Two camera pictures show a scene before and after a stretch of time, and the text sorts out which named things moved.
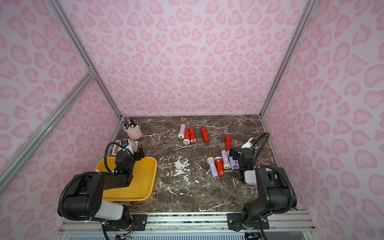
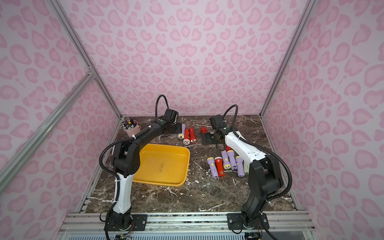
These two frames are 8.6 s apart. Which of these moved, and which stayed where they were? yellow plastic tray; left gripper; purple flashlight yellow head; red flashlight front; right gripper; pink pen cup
Moved: left gripper; right gripper; yellow plastic tray
Stayed: purple flashlight yellow head; pink pen cup; red flashlight front
